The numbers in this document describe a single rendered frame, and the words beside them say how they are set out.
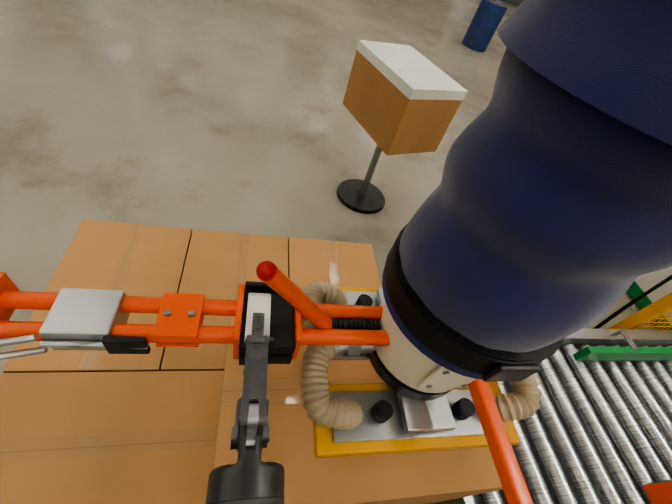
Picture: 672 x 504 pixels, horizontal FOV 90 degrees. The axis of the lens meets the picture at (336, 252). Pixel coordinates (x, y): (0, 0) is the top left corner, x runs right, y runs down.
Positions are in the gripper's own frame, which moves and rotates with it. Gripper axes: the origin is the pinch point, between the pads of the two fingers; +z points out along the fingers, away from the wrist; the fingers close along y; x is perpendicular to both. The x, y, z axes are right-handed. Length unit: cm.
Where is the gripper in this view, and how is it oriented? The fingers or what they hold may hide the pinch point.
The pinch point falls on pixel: (257, 323)
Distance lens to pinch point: 47.4
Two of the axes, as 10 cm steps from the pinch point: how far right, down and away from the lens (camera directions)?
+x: 9.7, 0.9, 2.4
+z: -0.9, -7.6, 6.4
